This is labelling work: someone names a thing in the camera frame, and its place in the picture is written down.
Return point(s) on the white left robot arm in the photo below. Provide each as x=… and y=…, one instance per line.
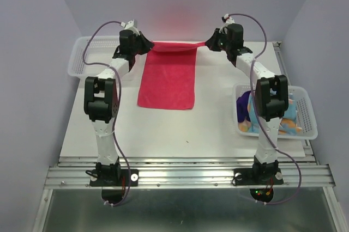
x=102, y=97

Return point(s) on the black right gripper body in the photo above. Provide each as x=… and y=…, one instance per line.
x=229, y=44

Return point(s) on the white empty plastic basket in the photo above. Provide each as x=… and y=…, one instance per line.
x=92, y=57

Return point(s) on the peach patterned towel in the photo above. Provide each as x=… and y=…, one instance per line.
x=245, y=128

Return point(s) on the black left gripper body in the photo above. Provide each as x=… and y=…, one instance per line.
x=131, y=50

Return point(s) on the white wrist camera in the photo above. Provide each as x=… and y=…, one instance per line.
x=227, y=20
x=130, y=25

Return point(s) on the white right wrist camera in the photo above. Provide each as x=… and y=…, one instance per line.
x=227, y=20

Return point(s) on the blue patterned towel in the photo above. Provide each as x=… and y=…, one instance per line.
x=291, y=112

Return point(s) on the white plastic towel basket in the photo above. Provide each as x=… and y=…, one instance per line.
x=305, y=118

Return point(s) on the aluminium mounting rail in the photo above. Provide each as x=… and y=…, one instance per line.
x=159, y=173

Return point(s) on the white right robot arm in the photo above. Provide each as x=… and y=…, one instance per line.
x=269, y=92

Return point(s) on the purple towel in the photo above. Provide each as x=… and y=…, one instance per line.
x=245, y=110

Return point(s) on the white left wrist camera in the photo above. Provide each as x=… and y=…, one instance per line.
x=130, y=25

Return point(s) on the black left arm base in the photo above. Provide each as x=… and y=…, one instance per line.
x=113, y=175

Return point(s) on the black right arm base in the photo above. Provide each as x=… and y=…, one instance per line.
x=259, y=174

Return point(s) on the pink towel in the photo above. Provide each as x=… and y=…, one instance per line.
x=168, y=79

